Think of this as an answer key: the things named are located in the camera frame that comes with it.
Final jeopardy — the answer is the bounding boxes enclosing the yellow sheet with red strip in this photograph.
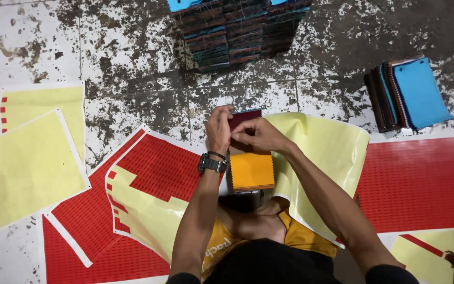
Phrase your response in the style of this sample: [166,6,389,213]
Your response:
[389,228,454,284]

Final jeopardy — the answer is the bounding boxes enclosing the dark red fabric swatch booklet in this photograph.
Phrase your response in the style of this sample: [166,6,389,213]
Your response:
[228,109,263,132]

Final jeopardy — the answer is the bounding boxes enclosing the black wristwatch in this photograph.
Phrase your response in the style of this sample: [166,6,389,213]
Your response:
[197,153,228,174]

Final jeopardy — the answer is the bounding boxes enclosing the curled yellow backing sheet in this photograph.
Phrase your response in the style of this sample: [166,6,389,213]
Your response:
[264,112,371,249]

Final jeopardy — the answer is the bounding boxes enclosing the orange fabric swatch stack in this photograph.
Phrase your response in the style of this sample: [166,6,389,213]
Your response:
[228,151,276,193]

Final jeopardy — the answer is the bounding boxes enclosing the yellow printed shorts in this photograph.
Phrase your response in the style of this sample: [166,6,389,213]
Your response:
[201,207,338,281]

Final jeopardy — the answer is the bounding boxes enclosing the red sticker sheet white border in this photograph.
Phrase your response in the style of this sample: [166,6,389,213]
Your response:
[41,125,172,284]

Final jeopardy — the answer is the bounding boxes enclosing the pile of dark swatch stacks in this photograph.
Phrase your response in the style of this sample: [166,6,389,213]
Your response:
[167,0,313,73]

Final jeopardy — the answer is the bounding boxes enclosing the large blank yellow backing sheet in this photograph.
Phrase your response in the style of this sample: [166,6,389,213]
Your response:
[0,108,92,240]

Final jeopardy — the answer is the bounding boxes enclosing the person's right hand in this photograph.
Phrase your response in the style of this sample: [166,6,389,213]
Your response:
[230,117,291,155]

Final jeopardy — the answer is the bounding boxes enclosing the person's left hand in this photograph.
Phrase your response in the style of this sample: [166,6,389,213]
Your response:
[205,104,235,159]

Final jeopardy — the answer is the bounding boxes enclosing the yellow sheet with red stickers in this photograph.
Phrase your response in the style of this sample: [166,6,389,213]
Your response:
[0,81,86,162]

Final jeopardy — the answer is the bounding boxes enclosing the black shirt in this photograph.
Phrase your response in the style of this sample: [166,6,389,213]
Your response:
[166,238,420,284]

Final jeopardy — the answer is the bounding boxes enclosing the wide red sticker sheet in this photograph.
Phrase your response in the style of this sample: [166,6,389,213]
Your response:
[335,134,454,246]

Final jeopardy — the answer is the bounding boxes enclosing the red sticker sheet partly peeled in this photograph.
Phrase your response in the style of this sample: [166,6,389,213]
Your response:
[104,132,228,264]

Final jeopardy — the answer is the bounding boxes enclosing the blue-topped fabric swatch stack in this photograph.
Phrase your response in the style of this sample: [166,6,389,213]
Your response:
[364,55,454,133]

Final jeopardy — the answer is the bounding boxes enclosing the person's leg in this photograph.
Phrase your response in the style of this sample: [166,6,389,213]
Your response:
[217,196,291,244]

